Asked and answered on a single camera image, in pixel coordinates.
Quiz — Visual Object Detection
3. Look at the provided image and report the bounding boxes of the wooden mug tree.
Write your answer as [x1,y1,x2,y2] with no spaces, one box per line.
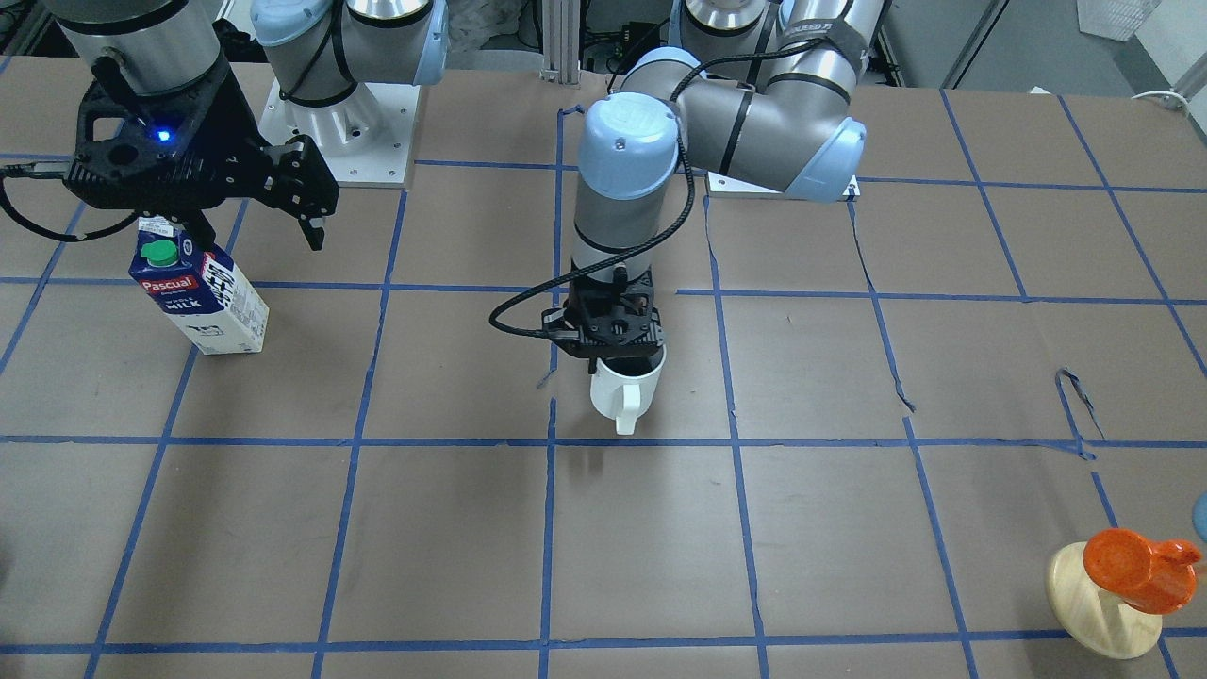
[1045,542,1164,660]

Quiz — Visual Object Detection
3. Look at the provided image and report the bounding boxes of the white grey mug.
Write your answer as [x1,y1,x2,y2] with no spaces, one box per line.
[589,347,667,437]

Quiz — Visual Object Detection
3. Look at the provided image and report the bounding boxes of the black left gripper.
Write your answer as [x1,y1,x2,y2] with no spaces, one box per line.
[542,267,665,359]

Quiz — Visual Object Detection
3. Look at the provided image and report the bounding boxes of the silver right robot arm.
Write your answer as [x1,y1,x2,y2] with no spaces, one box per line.
[46,1,449,251]

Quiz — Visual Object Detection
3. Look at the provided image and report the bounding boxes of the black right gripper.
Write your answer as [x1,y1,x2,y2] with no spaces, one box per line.
[63,55,339,270]

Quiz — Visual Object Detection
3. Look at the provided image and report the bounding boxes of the blue white milk carton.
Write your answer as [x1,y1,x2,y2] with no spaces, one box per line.
[128,216,269,355]

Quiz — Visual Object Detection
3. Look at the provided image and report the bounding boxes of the aluminium frame post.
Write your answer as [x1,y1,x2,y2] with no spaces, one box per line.
[540,0,582,89]

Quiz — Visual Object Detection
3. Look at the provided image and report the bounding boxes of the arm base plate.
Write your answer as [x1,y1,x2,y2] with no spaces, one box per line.
[705,170,861,201]
[260,81,425,191]

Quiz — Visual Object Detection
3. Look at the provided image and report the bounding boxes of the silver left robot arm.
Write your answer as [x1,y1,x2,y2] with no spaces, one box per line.
[521,1,885,359]

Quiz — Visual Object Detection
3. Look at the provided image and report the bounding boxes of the orange cup on tree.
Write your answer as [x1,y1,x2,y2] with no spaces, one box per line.
[1083,528,1203,615]

